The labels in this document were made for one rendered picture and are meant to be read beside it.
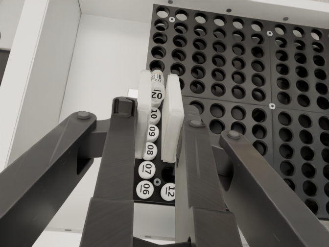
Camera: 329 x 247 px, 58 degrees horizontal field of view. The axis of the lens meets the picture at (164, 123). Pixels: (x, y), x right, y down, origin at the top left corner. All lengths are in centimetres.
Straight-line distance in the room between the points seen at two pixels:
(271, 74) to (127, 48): 16
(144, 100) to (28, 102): 10
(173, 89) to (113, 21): 20
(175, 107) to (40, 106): 14
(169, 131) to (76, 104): 18
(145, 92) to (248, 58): 14
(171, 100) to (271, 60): 15
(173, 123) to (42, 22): 14
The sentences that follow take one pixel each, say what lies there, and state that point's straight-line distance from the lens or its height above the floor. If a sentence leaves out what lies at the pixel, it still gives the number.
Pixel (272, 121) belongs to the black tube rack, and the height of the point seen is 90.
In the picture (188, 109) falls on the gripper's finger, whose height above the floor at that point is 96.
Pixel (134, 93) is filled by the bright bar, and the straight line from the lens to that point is 30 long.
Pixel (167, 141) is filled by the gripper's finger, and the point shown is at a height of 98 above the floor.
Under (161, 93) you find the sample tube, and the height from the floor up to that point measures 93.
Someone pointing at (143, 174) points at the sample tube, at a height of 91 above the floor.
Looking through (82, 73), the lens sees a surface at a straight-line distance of 33.
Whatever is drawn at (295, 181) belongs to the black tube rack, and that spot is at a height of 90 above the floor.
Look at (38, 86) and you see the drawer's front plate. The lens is 25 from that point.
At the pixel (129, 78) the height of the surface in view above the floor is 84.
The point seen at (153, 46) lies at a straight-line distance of 27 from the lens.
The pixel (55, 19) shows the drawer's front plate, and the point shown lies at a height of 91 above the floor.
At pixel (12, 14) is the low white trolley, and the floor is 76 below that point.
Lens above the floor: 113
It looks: 71 degrees down
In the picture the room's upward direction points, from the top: 19 degrees clockwise
